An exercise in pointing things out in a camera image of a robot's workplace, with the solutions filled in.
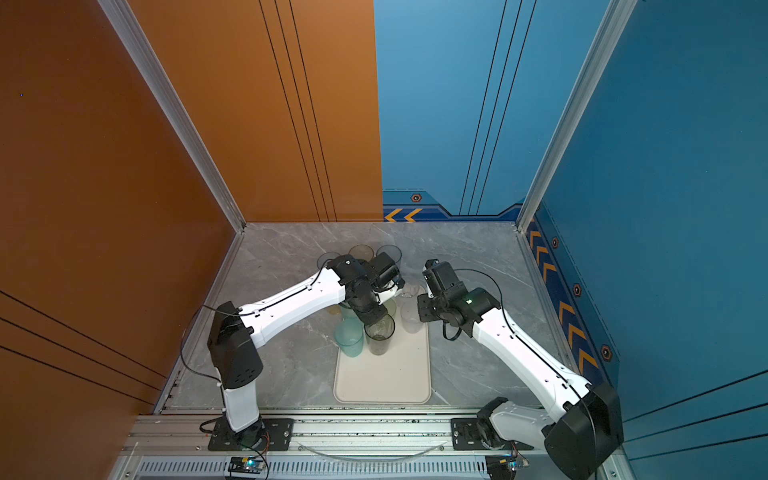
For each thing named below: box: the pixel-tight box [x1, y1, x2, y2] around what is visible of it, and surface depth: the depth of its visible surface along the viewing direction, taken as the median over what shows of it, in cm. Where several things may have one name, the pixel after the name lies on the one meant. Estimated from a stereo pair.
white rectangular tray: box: [333, 300, 431, 404], surface depth 85 cm
